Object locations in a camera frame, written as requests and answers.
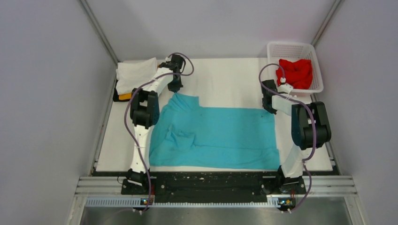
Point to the aluminium rail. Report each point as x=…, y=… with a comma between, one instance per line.
x=98, y=186
x=324, y=186

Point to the aluminium frame post right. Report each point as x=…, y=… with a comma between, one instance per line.
x=327, y=19

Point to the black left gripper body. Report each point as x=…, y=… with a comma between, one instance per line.
x=177, y=80

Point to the yellow folded t-shirt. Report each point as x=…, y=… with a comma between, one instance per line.
x=124, y=97

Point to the turquoise t-shirt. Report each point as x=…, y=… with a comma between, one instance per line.
x=188, y=134

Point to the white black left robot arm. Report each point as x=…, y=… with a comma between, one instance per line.
x=141, y=116

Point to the aluminium frame post left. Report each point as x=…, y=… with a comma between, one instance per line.
x=98, y=30

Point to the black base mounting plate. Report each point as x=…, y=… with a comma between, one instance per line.
x=214, y=187

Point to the white plastic laundry basket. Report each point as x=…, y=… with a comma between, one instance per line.
x=294, y=51

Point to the aluminium rail right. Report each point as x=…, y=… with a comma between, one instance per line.
x=324, y=186

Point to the white folded t-shirt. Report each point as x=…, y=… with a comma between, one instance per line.
x=135, y=76

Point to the red t-shirt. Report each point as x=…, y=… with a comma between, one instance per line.
x=298, y=74

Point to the aluminium rail left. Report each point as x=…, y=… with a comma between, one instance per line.
x=98, y=186

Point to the white cable duct strip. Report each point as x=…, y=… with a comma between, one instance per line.
x=139, y=202

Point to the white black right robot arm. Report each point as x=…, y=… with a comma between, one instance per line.
x=310, y=129

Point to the black folded t-shirt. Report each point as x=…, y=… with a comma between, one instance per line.
x=122, y=97

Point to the aluminium frame post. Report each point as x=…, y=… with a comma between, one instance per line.
x=98, y=30
x=327, y=19

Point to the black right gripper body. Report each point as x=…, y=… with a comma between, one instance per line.
x=270, y=110

